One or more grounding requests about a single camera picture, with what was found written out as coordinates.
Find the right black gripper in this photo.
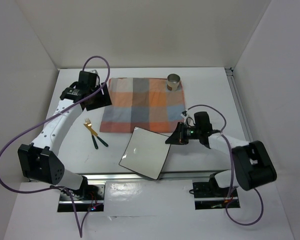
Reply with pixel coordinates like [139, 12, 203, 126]
[165, 121, 202, 145]

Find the square white plate black rim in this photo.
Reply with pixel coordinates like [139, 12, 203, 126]
[119, 127, 171, 180]

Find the checkered orange blue cloth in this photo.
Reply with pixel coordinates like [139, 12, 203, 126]
[99, 77, 186, 133]

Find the beige metal cup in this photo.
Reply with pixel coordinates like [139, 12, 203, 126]
[166, 73, 181, 92]

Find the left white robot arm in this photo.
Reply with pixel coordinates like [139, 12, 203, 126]
[17, 70, 112, 200]

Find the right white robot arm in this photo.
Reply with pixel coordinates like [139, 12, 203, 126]
[165, 111, 277, 196]

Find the gold fork green handle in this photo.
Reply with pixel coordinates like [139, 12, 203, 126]
[84, 118, 99, 150]

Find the gold knife green handle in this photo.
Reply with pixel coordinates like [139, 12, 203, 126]
[95, 131, 109, 147]

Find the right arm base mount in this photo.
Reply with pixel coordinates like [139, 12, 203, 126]
[188, 182, 241, 210]

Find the aluminium rail right side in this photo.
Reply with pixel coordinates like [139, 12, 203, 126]
[225, 67, 265, 173]

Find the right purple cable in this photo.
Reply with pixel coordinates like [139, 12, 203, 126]
[183, 104, 265, 226]

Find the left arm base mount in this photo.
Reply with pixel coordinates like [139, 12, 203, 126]
[57, 182, 106, 213]

